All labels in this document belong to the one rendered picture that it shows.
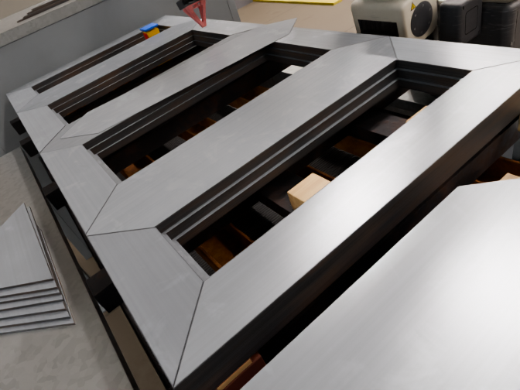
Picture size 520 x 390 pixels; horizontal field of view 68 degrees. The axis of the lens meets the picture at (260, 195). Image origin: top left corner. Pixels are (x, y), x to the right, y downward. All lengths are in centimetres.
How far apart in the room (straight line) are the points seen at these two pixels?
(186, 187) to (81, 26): 133
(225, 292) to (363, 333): 16
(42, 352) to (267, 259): 42
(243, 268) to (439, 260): 22
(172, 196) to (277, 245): 23
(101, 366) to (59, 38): 146
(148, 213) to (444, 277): 43
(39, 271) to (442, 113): 74
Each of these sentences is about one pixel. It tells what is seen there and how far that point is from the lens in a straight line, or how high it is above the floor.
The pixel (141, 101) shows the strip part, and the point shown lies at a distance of 108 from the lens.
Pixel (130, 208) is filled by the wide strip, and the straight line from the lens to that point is 68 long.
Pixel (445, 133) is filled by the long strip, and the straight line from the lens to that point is 62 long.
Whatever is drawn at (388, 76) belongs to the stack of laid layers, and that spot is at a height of 85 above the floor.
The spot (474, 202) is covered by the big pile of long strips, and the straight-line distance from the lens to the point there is 53.
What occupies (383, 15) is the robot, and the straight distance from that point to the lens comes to 142.
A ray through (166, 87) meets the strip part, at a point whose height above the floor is 87.
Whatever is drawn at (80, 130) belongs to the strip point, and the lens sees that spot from 109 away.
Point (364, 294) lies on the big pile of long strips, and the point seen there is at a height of 85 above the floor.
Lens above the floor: 121
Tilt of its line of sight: 38 degrees down
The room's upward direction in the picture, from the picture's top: 21 degrees counter-clockwise
